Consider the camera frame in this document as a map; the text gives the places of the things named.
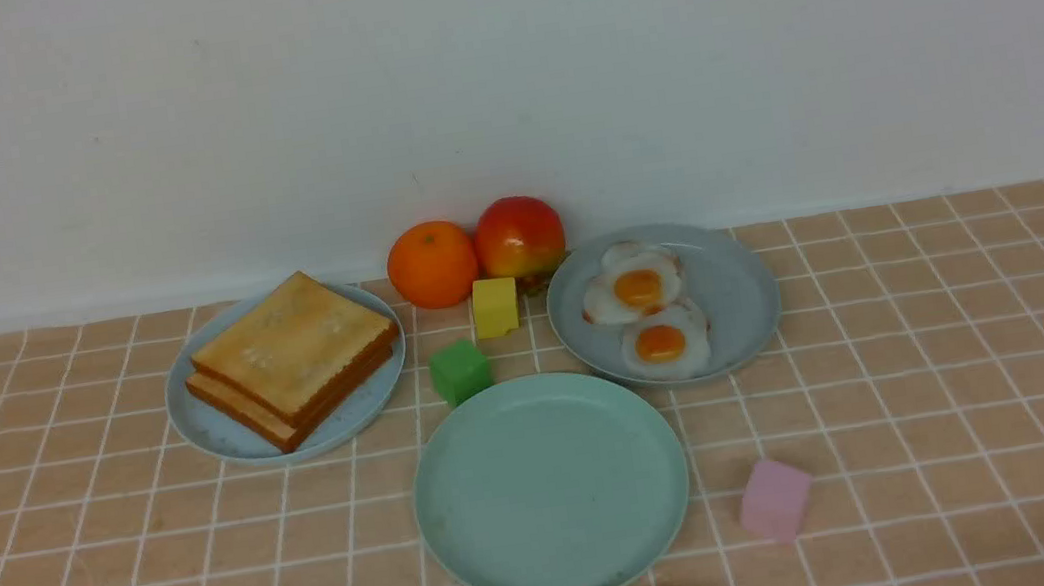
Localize fried egg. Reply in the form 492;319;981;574
583;241;686;327
620;299;712;383

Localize toast slice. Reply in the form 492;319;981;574
185;348;392;453
190;271;401;424

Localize yellow foam cube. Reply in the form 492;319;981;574
471;277;520;343

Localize red yellow apple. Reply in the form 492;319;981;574
473;196;567;280

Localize orange fruit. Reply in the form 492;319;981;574
386;220;481;310

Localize green foam cube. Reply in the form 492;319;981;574
428;338;494;408

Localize green centre plate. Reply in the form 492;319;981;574
413;373;690;586

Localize grey blue plate right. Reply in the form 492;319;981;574
546;222;781;388

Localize pink foam cube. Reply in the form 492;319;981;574
739;459;813;544

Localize light blue plate left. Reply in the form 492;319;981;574
165;291;408;467

